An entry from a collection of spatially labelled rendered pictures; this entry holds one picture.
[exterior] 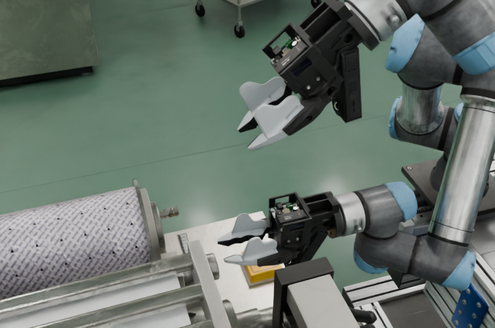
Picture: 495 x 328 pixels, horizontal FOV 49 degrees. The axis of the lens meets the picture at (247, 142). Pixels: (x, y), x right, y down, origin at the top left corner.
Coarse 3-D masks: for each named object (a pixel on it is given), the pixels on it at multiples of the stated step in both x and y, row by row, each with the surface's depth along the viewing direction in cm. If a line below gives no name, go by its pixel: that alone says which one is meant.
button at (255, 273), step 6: (246, 270) 115; (252, 270) 113; (258, 270) 113; (264, 270) 113; (270, 270) 113; (252, 276) 112; (258, 276) 113; (264, 276) 113; (270, 276) 114; (252, 282) 113
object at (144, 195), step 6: (144, 192) 75; (144, 198) 74; (144, 204) 73; (150, 210) 73; (150, 216) 73; (150, 222) 72; (150, 228) 72; (150, 234) 72; (156, 234) 72; (156, 240) 72; (156, 246) 72; (156, 252) 73; (156, 258) 73
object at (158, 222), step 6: (150, 204) 77; (156, 204) 77; (156, 210) 75; (156, 216) 75; (156, 222) 74; (156, 228) 74; (162, 228) 75; (162, 234) 74; (162, 240) 75; (162, 246) 75; (162, 252) 76
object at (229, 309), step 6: (222, 300) 55; (228, 300) 55; (228, 306) 54; (192, 312) 53; (198, 312) 53; (228, 312) 53; (234, 312) 53; (192, 318) 52; (198, 318) 52; (204, 318) 52; (228, 318) 52; (234, 318) 52; (234, 324) 52
